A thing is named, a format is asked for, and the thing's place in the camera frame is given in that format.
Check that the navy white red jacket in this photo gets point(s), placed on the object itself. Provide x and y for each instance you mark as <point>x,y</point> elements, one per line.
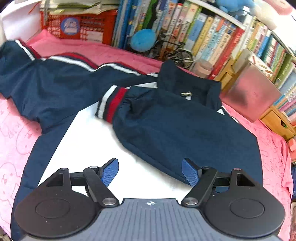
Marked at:
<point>162,118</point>

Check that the silver metallic box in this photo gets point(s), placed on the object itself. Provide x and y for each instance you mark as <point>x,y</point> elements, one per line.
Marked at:
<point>250,92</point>

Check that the blue plush ball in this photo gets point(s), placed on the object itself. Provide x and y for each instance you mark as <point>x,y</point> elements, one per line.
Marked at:
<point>143,40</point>

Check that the stack of papers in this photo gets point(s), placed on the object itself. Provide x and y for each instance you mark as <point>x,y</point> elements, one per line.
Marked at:
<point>78,7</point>

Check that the pink round cup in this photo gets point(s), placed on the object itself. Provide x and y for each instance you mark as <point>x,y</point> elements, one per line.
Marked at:
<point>202,68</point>

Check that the red spine book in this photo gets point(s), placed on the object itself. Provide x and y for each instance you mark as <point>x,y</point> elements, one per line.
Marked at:
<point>226,52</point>

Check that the red plastic crate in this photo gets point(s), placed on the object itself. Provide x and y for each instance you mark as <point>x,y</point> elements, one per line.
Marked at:
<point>88,27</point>

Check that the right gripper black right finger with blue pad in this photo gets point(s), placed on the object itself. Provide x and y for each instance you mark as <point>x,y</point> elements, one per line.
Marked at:
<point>232,203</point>

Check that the black miniature bicycle model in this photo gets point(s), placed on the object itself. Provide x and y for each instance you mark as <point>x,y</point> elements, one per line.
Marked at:
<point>164,50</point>

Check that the blue plush toy on shelf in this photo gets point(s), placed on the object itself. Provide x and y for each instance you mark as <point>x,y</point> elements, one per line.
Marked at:
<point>234,7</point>

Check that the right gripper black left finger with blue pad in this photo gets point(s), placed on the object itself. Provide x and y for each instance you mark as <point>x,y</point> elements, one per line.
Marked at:
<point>66,203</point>

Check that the pink rabbit print cloth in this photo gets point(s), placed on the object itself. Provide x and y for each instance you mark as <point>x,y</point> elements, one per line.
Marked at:
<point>18,135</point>

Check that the wooden drawer box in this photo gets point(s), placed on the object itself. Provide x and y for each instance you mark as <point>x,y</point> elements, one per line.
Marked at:
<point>278,123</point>

